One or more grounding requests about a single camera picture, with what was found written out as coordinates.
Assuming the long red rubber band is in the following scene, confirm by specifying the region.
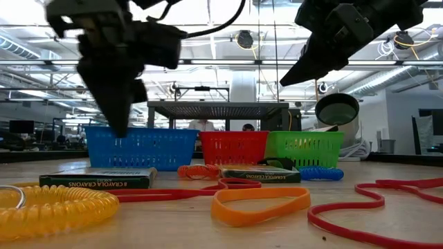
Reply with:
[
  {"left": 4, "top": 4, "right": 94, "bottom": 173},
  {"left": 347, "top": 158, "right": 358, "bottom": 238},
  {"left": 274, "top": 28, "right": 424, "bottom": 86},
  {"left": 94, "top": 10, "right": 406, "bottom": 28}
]
[
  {"left": 307, "top": 177, "right": 443, "bottom": 249},
  {"left": 110, "top": 177, "right": 263, "bottom": 203}
]

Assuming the blue coil wristband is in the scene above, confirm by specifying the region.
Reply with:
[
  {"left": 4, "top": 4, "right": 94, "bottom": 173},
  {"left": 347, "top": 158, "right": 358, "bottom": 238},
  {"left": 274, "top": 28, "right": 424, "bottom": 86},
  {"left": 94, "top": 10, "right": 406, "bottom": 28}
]
[{"left": 299, "top": 166, "right": 345, "bottom": 182}]

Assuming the white lamp cable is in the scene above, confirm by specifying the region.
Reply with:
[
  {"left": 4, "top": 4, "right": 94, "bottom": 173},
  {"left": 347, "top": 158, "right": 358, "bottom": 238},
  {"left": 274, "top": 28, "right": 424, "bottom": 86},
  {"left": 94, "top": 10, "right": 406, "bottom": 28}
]
[{"left": 338, "top": 139, "right": 372, "bottom": 163}]

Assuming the red orange coil wristband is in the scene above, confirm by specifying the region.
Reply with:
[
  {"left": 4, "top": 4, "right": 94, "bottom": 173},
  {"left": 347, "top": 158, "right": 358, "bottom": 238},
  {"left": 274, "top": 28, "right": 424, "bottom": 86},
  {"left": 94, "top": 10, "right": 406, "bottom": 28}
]
[{"left": 177, "top": 164, "right": 222, "bottom": 181}]

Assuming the silver ventilation duct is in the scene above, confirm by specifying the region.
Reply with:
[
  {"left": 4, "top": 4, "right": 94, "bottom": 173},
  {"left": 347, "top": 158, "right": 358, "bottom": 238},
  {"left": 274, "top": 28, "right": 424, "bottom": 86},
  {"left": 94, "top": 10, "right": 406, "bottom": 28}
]
[
  {"left": 0, "top": 34, "right": 62, "bottom": 72},
  {"left": 345, "top": 44, "right": 443, "bottom": 98}
]

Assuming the black rubber band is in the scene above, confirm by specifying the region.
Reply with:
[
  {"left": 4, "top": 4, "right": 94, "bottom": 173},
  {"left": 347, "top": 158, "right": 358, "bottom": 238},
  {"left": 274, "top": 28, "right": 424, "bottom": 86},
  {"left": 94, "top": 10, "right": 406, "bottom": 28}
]
[{"left": 257, "top": 157, "right": 296, "bottom": 171}]

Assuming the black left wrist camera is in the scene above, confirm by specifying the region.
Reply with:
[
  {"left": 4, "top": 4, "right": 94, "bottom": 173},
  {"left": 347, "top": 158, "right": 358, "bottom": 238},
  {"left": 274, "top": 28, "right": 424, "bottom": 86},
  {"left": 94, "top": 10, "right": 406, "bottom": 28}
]
[{"left": 134, "top": 20, "right": 188, "bottom": 70}]

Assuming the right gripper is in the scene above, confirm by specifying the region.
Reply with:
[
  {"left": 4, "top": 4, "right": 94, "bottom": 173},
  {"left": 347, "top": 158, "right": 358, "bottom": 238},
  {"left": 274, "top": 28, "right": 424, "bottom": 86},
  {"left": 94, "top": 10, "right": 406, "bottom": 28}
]
[{"left": 279, "top": 0, "right": 378, "bottom": 87}]

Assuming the blue plastic basket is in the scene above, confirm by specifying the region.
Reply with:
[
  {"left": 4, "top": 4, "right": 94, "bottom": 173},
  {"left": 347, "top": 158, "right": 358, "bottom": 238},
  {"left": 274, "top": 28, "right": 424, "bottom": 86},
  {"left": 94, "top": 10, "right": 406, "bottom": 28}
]
[{"left": 84, "top": 126, "right": 200, "bottom": 172}]

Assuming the red plastic basket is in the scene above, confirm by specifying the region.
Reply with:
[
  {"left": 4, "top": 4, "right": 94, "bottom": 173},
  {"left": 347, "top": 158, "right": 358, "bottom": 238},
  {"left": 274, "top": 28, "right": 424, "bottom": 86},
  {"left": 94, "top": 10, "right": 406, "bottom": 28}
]
[{"left": 199, "top": 130, "right": 270, "bottom": 166}]

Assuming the orange silicone wristband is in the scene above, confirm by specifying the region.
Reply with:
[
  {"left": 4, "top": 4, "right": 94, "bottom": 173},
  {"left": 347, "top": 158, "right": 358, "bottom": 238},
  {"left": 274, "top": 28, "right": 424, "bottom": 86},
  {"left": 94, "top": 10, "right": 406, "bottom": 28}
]
[{"left": 210, "top": 186, "right": 311, "bottom": 228}]

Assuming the green plastic basket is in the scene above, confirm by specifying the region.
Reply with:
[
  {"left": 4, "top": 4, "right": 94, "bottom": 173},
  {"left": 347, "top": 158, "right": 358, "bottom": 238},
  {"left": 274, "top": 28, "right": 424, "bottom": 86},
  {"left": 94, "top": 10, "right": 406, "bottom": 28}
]
[{"left": 264, "top": 130, "right": 345, "bottom": 169}]

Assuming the grey trash bin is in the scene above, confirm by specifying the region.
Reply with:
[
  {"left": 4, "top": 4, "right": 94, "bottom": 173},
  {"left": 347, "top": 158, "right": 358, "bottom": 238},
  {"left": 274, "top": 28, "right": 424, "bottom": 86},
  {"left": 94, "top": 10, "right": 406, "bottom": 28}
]
[{"left": 380, "top": 139, "right": 397, "bottom": 155}]

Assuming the black hanging cable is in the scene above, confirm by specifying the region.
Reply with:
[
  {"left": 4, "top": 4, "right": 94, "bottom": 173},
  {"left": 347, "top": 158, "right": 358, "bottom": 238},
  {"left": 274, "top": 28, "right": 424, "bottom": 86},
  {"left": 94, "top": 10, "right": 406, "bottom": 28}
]
[{"left": 273, "top": 0, "right": 280, "bottom": 103}]

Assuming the black background monitor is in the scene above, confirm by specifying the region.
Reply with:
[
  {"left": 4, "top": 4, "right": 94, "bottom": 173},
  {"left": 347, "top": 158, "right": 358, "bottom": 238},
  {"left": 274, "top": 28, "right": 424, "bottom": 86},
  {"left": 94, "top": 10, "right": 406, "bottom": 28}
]
[{"left": 9, "top": 120, "right": 35, "bottom": 135}]

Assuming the grey perforated metal shelf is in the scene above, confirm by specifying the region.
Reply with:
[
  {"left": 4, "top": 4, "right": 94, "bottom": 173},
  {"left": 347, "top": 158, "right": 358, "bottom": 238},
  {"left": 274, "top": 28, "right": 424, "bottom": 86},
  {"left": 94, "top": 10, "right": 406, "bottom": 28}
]
[{"left": 147, "top": 101, "right": 290, "bottom": 132}]

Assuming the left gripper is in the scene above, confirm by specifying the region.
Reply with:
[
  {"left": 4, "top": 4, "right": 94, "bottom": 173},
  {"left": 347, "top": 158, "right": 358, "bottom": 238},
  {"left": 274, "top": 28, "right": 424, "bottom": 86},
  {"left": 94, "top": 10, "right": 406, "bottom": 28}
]
[{"left": 44, "top": 0, "right": 149, "bottom": 138}]

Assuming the yellow battery packet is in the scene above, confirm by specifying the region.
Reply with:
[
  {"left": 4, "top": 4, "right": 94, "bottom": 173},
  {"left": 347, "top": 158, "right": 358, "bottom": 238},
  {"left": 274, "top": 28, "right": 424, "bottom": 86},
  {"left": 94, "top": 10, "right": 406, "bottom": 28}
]
[
  {"left": 219, "top": 164, "right": 302, "bottom": 184},
  {"left": 38, "top": 167, "right": 159, "bottom": 190}
]

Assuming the yellow coil wristband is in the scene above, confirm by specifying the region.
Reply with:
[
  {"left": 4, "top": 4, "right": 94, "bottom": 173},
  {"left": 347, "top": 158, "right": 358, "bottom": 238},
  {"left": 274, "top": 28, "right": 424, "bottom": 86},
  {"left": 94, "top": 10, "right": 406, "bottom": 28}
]
[{"left": 0, "top": 185, "right": 120, "bottom": 241}]

